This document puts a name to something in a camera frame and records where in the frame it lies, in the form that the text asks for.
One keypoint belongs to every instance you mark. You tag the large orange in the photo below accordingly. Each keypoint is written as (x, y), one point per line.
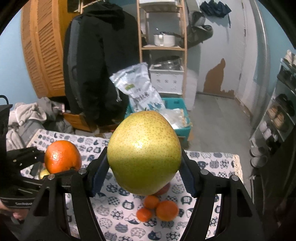
(167, 210)
(61, 156)

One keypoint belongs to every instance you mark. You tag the cat pattern tablecloth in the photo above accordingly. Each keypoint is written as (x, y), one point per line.
(115, 208)

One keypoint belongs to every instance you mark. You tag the wooden louvered cabinet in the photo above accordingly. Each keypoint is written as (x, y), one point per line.
(43, 28)

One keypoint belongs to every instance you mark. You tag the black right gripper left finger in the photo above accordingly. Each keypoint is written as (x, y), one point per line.
(47, 217)

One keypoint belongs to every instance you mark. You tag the dark blue umbrella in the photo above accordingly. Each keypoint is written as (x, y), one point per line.
(219, 10)

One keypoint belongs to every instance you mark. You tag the glass pot lid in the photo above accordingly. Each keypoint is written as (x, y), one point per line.
(168, 63)

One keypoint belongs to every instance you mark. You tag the wooden shelf unit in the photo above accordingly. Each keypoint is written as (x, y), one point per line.
(162, 16)

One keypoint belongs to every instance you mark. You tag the white cooking pot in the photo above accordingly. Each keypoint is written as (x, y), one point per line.
(165, 39)

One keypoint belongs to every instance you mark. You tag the black hanging jacket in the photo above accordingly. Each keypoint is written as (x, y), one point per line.
(98, 43)

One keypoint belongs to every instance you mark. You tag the white shoe rack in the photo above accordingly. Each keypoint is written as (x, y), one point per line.
(279, 117)

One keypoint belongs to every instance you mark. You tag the clear plastic bag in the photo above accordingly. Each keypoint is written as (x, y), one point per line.
(175, 117)

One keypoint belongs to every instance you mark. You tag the dark bag on hook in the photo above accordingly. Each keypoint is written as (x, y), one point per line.
(197, 30)

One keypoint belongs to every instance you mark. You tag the left hand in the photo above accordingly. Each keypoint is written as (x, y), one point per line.
(19, 214)

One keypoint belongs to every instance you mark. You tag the dark red apple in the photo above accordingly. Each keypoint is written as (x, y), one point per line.
(163, 191)

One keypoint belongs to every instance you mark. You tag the small mandarin orange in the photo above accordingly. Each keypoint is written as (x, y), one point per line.
(151, 202)

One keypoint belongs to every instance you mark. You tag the pile of grey clothes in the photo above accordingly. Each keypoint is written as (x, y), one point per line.
(26, 119)

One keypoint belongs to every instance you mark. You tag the white rice bag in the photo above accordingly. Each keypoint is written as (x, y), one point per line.
(134, 81)

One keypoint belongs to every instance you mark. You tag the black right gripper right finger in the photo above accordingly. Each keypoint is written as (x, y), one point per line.
(238, 218)

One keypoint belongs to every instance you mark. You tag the teal cardboard box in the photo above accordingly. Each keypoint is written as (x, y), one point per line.
(172, 103)

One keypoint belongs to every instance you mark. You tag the yellow-green pear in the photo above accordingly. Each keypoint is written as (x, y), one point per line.
(144, 153)

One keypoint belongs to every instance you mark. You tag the small yellow pear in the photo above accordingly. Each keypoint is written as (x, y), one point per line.
(43, 173)

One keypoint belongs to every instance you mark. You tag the white plastic basket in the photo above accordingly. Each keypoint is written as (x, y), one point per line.
(167, 81)

